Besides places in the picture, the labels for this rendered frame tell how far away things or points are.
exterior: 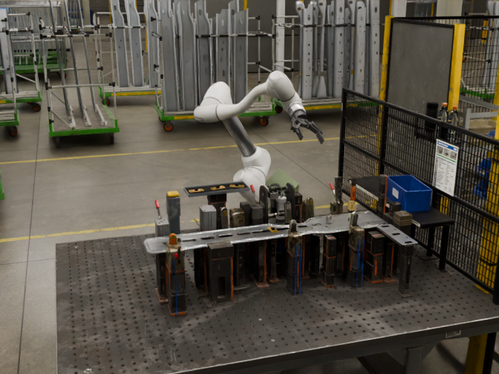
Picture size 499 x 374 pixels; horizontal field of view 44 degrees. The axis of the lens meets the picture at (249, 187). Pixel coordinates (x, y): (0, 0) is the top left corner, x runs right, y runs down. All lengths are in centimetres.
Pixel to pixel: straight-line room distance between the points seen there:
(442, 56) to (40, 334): 383
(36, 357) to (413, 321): 242
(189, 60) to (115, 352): 769
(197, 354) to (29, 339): 190
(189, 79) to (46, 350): 662
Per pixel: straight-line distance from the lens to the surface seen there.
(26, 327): 474
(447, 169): 373
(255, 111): 1034
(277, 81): 339
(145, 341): 305
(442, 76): 556
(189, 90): 1027
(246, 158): 416
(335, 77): 1147
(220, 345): 299
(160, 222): 343
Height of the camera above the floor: 231
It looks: 18 degrees down
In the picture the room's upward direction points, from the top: straight up
